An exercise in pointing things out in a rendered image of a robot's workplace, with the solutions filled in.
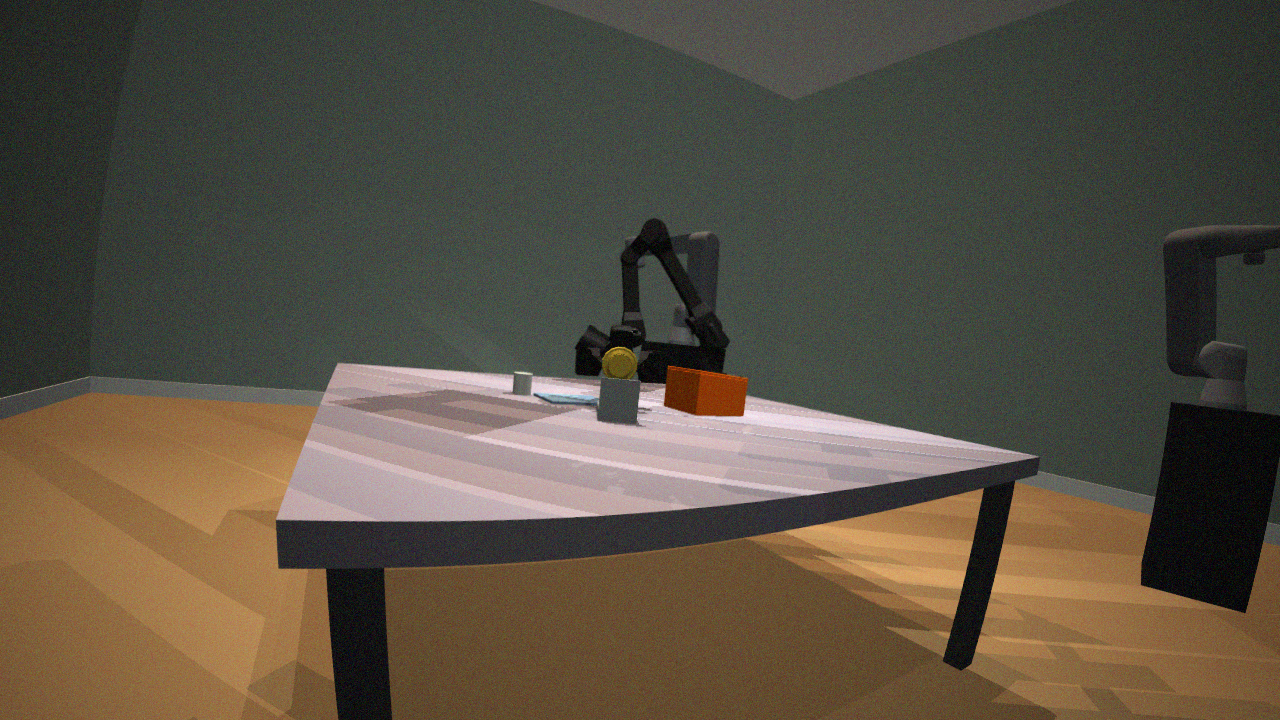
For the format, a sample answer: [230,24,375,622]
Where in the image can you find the light blue flat mat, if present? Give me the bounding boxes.
[534,392,599,406]

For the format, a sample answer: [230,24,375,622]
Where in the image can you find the white dish rack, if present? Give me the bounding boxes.
[596,377,641,425]

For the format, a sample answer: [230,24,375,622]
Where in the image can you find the yellow round plate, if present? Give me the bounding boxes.
[602,347,637,380]

